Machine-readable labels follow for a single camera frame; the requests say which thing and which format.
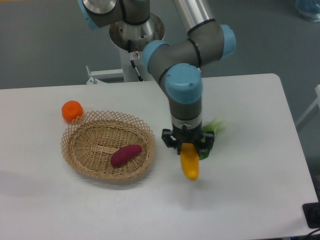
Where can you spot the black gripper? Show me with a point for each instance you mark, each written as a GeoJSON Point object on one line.
{"type": "Point", "coordinates": [181, 135]}

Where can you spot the yellow mango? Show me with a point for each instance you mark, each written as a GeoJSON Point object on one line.
{"type": "Point", "coordinates": [189, 160]}

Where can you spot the woven wicker basket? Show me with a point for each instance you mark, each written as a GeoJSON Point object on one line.
{"type": "Point", "coordinates": [89, 142]}

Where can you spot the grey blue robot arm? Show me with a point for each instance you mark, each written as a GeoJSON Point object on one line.
{"type": "Point", "coordinates": [175, 68]}

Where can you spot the green bok choy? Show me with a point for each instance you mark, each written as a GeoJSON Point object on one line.
{"type": "Point", "coordinates": [218, 126]}

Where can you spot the purple sweet potato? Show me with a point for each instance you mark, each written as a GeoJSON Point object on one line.
{"type": "Point", "coordinates": [124, 154]}

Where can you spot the orange tangerine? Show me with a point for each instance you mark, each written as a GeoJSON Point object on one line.
{"type": "Point", "coordinates": [71, 110]}

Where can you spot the black device at table corner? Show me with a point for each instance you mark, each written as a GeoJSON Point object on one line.
{"type": "Point", "coordinates": [312, 214]}

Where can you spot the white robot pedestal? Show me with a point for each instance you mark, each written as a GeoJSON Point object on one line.
{"type": "Point", "coordinates": [130, 41]}

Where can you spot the white frame at right edge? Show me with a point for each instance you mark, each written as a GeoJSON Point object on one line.
{"type": "Point", "coordinates": [311, 111]}

